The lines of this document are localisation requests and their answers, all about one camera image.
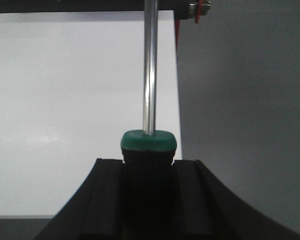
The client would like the black conveyor belt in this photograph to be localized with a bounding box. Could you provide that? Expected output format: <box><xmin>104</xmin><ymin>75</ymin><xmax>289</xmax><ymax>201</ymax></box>
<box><xmin>0</xmin><ymin>0</ymin><xmax>191</xmax><ymax>15</ymax></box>

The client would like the red conveyor end bracket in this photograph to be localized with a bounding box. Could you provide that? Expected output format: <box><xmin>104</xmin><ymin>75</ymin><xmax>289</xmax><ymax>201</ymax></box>
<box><xmin>174</xmin><ymin>0</ymin><xmax>212</xmax><ymax>49</ymax></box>

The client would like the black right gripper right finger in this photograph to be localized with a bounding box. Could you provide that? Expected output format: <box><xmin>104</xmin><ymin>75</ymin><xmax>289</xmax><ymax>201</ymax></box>
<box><xmin>173</xmin><ymin>160</ymin><xmax>300</xmax><ymax>240</ymax></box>

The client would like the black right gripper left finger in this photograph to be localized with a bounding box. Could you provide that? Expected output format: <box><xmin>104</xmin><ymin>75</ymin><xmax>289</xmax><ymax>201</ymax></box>
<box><xmin>35</xmin><ymin>158</ymin><xmax>124</xmax><ymax>240</ymax></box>

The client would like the green black screwdriver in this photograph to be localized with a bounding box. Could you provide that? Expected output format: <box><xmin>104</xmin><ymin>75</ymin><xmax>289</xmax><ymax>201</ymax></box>
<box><xmin>120</xmin><ymin>0</ymin><xmax>177</xmax><ymax>240</ymax></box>

